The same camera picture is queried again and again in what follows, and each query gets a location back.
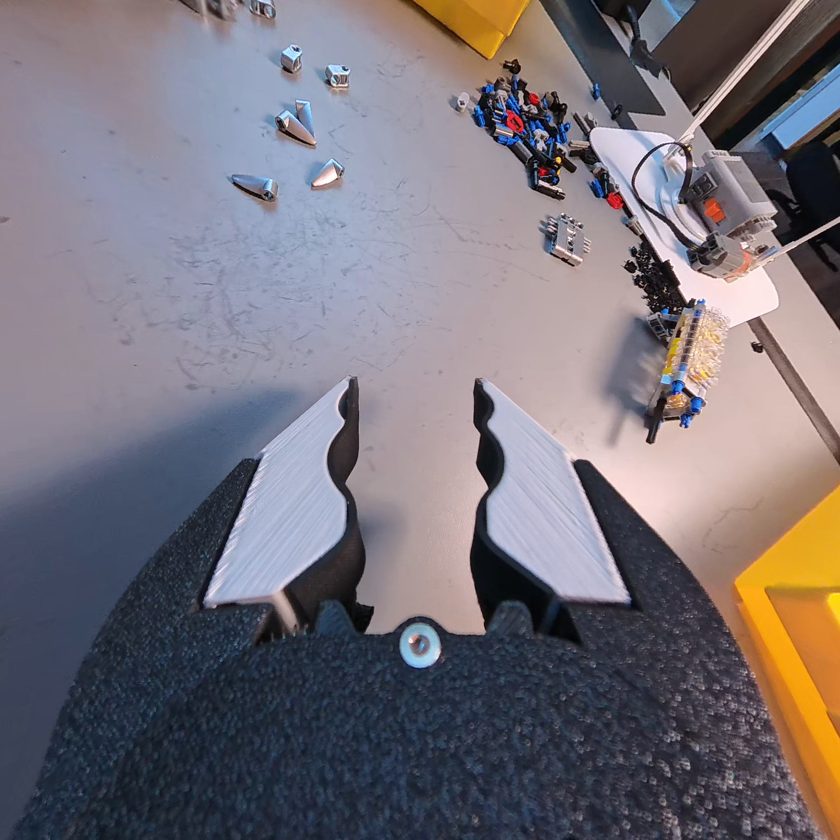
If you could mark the black office chair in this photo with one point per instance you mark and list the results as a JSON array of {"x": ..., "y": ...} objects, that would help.
[{"x": 814, "y": 184}]

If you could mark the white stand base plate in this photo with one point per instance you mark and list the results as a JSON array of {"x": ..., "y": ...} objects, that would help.
[{"x": 735, "y": 295}]

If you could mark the black flat mat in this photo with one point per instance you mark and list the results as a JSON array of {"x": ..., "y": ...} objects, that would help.
[{"x": 597, "y": 53}]

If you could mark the empty yellow bin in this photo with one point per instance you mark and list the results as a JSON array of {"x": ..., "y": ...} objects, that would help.
[{"x": 794, "y": 656}]

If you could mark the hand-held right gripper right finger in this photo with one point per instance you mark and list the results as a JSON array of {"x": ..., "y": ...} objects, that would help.
[{"x": 551, "y": 519}]

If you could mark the pile of black pins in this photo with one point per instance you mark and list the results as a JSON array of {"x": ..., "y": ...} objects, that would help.
[{"x": 651, "y": 278}]

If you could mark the grey desk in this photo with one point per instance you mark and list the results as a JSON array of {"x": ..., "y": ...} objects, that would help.
[{"x": 158, "y": 289}]

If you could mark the grey battery box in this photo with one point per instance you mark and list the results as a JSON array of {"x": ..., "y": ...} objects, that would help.
[{"x": 729, "y": 184}]

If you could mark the small grey beam assembly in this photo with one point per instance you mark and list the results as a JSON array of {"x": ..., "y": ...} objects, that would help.
[{"x": 566, "y": 239}]

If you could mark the black power adapter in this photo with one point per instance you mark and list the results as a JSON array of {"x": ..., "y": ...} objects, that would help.
[{"x": 641, "y": 33}]

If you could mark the pile of small coloured pieces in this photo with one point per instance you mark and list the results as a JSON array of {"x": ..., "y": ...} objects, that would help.
[{"x": 525, "y": 125}]

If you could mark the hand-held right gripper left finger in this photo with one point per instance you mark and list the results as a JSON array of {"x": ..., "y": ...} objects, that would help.
[{"x": 282, "y": 519}]

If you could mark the small grey block piece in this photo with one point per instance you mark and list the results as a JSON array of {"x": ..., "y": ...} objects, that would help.
[{"x": 292, "y": 58}]

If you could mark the clear yellow gear assembly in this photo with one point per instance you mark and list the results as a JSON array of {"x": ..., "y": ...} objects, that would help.
[{"x": 689, "y": 357}]

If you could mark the grey toy motor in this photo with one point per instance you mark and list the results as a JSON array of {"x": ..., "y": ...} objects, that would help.
[{"x": 722, "y": 257}]

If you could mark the yellow bin with black parts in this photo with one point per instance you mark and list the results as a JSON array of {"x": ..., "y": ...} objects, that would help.
[{"x": 473, "y": 20}]

